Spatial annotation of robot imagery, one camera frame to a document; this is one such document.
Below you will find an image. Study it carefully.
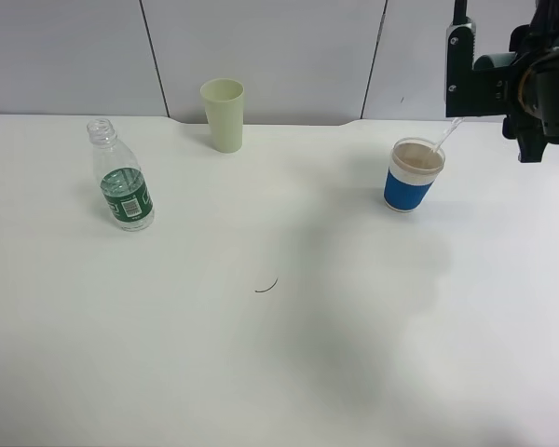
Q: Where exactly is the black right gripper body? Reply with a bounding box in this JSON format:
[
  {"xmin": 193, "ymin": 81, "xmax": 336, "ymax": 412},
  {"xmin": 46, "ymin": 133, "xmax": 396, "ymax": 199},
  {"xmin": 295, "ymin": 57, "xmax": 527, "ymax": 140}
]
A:
[{"xmin": 517, "ymin": 47, "xmax": 559, "ymax": 144}]

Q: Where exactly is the clear plastic water bottle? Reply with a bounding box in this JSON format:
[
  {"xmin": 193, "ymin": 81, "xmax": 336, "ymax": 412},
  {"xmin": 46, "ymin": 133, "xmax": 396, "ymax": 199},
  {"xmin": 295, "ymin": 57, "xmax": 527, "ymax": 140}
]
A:
[{"xmin": 87, "ymin": 118, "xmax": 155, "ymax": 232}]

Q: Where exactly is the pale yellow plastic cup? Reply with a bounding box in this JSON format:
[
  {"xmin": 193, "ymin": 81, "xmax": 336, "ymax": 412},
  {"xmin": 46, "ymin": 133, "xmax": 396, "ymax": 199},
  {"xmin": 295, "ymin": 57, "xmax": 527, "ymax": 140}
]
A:
[{"xmin": 199, "ymin": 78, "xmax": 244, "ymax": 154}]

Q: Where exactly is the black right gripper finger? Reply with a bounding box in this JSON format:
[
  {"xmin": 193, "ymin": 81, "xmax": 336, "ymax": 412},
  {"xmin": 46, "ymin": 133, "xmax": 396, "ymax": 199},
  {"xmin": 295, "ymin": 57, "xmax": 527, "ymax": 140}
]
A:
[
  {"xmin": 444, "ymin": 21, "xmax": 522, "ymax": 117},
  {"xmin": 502, "ymin": 114, "xmax": 547, "ymax": 163}
]

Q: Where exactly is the blue sleeved paper cup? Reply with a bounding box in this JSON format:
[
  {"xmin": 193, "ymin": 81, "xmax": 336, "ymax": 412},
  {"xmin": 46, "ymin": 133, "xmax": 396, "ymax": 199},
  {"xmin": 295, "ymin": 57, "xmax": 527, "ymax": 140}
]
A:
[{"xmin": 383, "ymin": 138, "xmax": 445, "ymax": 212}]

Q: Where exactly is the teal plastic cup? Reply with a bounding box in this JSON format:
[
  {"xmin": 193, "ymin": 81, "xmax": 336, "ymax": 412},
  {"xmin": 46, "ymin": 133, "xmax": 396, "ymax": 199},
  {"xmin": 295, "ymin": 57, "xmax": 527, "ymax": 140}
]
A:
[{"xmin": 473, "ymin": 52, "xmax": 516, "ymax": 71}]

